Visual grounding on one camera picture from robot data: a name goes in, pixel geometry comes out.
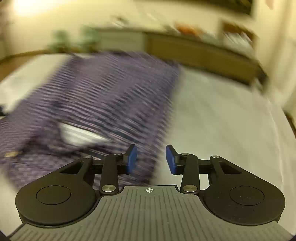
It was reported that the long grey sideboard cabinet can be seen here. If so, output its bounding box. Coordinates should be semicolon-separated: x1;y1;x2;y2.
95;27;268;85

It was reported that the dark framed wall painting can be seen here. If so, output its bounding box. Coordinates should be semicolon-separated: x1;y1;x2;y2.
184;0;255;16

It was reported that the wooden picture frame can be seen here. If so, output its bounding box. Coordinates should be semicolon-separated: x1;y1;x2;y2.
220;21;257;57

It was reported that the right green plastic chair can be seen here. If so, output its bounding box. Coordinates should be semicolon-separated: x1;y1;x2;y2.
79;26;100;53

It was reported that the blue plaid shirt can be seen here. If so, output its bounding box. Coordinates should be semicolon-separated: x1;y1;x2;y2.
1;52;179;188

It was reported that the green plastic chair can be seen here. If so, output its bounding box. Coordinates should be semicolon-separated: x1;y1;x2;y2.
49;30;71;53
79;26;100;53

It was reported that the red fruit bowl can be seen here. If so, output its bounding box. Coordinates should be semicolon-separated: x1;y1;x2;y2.
174;23;204;36

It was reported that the left green plastic chair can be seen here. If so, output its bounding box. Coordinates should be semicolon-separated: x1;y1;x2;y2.
49;30;71;53

